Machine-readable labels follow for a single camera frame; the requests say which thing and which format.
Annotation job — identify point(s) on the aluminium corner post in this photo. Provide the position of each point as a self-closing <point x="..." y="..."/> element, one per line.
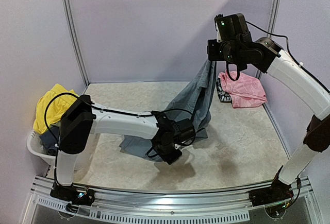
<point x="75" y="43"/>
<point x="272" y="17"/>

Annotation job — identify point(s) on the navy blue garment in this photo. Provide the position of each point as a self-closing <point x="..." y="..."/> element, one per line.
<point x="49" y="139"/>

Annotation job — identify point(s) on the left aluminium corner post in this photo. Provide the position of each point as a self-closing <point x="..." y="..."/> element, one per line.
<point x="75" y="43"/>

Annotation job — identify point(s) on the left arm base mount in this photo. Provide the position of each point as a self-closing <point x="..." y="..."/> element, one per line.
<point x="73" y="194"/>

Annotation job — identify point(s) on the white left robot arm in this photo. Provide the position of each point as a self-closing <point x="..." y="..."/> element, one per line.
<point x="84" y="118"/>

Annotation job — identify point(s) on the grey button-up shirt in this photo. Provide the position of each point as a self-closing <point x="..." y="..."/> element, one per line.
<point x="192" y="102"/>

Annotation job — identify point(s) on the yellow shorts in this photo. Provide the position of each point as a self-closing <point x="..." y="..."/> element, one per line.
<point x="56" y="109"/>

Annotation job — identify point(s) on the aluminium front rail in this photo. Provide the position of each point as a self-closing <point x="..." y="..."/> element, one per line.
<point x="229" y="205"/>

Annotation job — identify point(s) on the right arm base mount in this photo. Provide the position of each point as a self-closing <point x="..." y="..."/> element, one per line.
<point x="276" y="192"/>

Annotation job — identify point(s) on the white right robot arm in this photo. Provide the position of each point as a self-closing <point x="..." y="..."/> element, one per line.
<point x="234" y="45"/>

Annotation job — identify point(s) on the pink folded garment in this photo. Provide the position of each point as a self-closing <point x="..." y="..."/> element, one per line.
<point x="246" y="92"/>

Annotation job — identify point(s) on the right aluminium corner post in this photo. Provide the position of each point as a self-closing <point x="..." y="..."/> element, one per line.
<point x="272" y="17"/>

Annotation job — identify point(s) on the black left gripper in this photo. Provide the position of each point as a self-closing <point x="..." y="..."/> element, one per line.
<point x="170" y="159"/>

